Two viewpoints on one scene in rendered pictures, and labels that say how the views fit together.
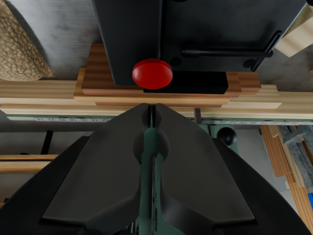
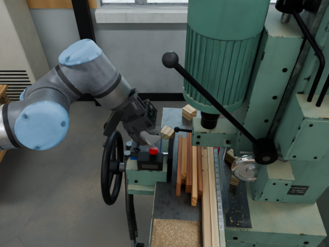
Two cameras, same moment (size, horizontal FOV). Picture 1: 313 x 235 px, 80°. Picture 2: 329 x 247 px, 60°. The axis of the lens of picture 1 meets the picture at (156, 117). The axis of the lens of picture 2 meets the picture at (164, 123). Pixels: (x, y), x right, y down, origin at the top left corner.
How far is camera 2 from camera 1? 0.85 m
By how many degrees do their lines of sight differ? 72
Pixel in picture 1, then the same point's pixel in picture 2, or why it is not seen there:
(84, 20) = (165, 195)
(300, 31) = (165, 132)
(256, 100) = not seen: hidden behind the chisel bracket
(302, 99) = not seen: hidden behind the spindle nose
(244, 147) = not seen: outside the picture
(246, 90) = (189, 135)
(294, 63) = (185, 127)
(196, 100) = (194, 148)
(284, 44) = (169, 133)
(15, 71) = (183, 224)
